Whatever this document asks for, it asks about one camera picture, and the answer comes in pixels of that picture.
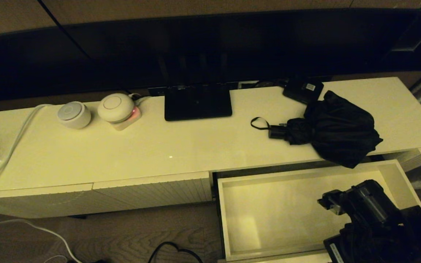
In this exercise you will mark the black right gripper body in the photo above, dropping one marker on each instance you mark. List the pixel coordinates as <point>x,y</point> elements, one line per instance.
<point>371,206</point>

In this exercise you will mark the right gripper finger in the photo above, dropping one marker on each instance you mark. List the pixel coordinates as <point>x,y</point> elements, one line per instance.
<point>335,209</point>
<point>331,198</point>

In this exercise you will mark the white pull-out drawer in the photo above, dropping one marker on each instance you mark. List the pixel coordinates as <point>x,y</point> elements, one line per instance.
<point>276,212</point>

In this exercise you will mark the black umbrella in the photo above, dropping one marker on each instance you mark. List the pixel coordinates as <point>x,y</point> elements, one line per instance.
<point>340,128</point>

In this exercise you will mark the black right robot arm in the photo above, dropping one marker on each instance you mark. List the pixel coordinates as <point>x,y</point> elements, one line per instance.
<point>397,244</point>

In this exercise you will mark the black set-top box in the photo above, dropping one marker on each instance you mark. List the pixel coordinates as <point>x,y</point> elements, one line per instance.
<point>302,93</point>

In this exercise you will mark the black flat television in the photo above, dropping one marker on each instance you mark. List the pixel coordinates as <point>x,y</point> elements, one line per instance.
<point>196,47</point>

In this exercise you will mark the white power strip red light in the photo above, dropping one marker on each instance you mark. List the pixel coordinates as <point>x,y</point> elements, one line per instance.
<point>128,123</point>

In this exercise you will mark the white dome-shaped device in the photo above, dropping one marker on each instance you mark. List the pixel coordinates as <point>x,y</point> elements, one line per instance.
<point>115,107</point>

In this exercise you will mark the white speaker with grey top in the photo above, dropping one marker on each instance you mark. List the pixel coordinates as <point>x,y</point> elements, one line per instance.
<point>73,115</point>

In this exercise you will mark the black television base plate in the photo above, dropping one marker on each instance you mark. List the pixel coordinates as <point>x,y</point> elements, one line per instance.
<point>197,104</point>

